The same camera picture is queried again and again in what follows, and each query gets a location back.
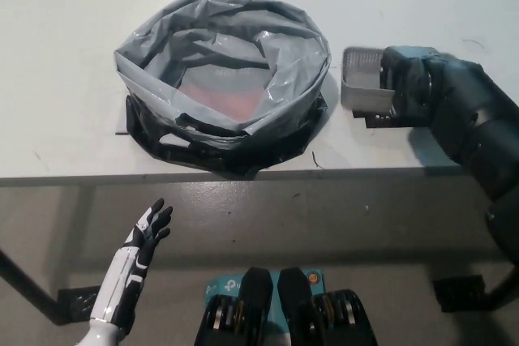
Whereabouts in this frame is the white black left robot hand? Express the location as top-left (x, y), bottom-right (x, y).
top-left (124, 198), bottom-right (174, 268)

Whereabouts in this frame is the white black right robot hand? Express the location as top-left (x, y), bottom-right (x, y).
top-left (379, 45), bottom-right (442, 121)

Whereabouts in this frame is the grey rectangular plastic basket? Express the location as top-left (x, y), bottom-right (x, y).
top-left (341, 46), bottom-right (397, 116)

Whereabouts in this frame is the grey black plastic bag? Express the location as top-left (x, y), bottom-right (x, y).
top-left (113, 0), bottom-right (332, 180)

